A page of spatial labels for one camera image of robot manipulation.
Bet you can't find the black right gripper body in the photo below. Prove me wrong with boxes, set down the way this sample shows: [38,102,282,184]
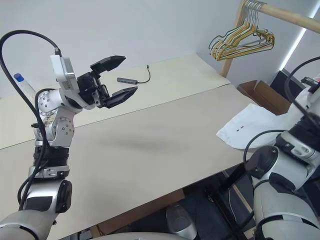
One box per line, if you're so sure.
[301,76,320,94]

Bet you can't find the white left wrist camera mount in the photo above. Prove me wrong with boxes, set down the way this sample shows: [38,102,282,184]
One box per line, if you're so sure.
[49,54,79,97]

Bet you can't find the grey wire hanger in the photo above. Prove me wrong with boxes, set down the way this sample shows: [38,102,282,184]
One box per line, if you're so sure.
[214,0,275,60]

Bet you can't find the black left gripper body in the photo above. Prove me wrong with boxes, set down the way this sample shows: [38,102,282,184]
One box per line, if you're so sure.
[77,71,111,110]

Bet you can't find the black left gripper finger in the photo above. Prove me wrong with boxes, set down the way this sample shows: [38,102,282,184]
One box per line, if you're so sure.
[89,55,126,74]
[103,86,139,109]

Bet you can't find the brown cardboard box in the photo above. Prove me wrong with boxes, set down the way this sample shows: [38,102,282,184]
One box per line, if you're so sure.
[237,79,292,116]

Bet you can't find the black case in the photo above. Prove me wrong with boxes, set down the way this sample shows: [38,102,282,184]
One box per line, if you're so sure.
[269,69,307,103]

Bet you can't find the white bottle with blue cap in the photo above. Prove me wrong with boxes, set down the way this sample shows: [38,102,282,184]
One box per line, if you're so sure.
[13,73,36,100]

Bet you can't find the wooden clothes rack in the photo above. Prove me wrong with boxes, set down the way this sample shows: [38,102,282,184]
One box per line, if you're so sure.
[221,0,320,77]

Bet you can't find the white shorts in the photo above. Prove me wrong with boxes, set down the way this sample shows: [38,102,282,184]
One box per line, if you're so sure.
[216,87,313,151]

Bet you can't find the yellow wire hanger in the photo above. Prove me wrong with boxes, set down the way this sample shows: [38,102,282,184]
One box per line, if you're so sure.
[211,0,276,62]

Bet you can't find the silver robot torso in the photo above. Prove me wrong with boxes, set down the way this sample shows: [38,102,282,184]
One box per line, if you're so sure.
[82,231,181,240]

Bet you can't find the dark green wire hanger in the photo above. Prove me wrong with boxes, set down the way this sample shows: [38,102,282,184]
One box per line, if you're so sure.
[208,0,270,55]

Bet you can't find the black metal table frame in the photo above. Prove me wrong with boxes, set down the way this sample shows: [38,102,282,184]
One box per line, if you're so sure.
[204,162,251,226]

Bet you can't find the grey USB hub with cable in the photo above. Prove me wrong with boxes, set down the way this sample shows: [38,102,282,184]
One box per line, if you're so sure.
[116,64,152,85]

